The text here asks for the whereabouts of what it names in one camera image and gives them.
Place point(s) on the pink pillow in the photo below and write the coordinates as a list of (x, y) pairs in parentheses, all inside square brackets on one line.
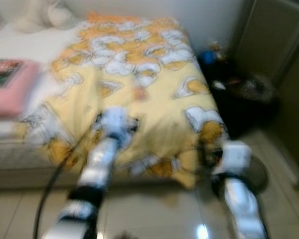
[(15, 97)]

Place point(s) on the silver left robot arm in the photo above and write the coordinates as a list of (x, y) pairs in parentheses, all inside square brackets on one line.
[(97, 164)]

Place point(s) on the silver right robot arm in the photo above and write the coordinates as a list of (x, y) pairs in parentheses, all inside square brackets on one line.
[(241, 204)]

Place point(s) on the yellow cartoon print blanket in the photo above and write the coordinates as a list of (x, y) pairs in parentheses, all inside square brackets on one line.
[(154, 104)]

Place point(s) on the round grey fan base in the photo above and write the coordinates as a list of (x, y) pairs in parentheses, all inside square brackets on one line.
[(259, 174)]

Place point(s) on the small blue object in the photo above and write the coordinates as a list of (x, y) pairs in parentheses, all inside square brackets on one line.
[(207, 57)]

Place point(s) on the bed with white sheet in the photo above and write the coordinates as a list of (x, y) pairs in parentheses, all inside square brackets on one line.
[(30, 45)]

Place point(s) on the grey wardrobe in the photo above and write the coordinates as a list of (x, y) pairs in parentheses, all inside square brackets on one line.
[(269, 35)]

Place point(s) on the dark red magazine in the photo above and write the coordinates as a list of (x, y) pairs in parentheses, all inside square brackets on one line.
[(4, 72)]

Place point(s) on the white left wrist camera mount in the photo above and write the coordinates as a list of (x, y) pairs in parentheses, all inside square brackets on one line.
[(114, 122)]

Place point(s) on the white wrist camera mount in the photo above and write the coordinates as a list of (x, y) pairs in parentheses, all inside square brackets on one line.
[(114, 122), (235, 157)]

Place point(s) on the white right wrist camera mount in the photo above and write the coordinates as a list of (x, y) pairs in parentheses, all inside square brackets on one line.
[(235, 157)]

